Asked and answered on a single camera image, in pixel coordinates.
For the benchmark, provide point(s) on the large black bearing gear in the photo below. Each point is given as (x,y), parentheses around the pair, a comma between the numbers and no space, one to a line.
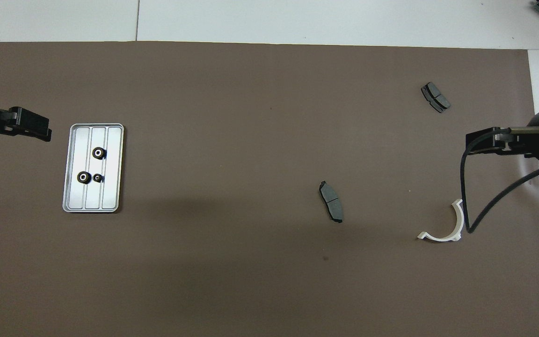
(83,177)

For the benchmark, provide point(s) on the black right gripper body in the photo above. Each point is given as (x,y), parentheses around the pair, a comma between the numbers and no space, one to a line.
(503,140)

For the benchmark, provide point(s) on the small black bearing gear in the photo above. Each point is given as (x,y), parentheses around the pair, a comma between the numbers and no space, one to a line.
(98,178)

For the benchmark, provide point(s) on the long grey brake pad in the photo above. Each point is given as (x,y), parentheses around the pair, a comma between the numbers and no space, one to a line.
(331,199)

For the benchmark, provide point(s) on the silver metal tray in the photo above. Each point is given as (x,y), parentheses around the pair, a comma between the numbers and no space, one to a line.
(110,187)

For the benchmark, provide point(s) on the short grey brake pad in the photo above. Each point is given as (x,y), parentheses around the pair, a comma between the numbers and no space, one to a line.
(435,97)

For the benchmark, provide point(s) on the white semicircular clamp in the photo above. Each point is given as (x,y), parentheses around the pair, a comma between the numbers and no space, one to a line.
(438,238)

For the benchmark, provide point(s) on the small black round knob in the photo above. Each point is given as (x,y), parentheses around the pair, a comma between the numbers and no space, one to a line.
(99,153)

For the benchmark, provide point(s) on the brown table mat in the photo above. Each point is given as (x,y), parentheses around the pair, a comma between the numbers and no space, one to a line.
(251,117)

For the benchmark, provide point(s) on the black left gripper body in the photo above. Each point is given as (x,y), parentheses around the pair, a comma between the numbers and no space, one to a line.
(17,121)

